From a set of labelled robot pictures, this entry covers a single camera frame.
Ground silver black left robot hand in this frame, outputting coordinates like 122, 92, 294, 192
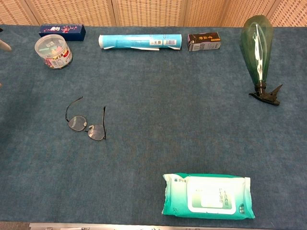
0, 39, 12, 52

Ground black wire-frame eyeglasses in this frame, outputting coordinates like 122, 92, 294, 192
65, 96, 107, 141

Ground clear jar of colourful clips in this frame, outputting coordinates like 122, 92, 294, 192
34, 34, 73, 70

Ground dark blue floral box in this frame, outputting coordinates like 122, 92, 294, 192
38, 24, 86, 42

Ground light blue paper roll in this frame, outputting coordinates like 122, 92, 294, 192
98, 34, 183, 52

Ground woven beige folding screen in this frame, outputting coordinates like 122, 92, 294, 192
0, 0, 307, 28

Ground blue felt table cloth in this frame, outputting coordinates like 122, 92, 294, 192
0, 24, 307, 226

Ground small black carton box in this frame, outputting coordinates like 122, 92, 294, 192
187, 32, 222, 52

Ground green spray bottle black trigger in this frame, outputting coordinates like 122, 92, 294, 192
240, 14, 283, 106

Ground green white wet wipes pack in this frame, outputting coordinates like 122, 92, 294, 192
161, 172, 256, 219

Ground metal table edge rail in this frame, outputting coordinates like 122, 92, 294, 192
28, 222, 307, 230

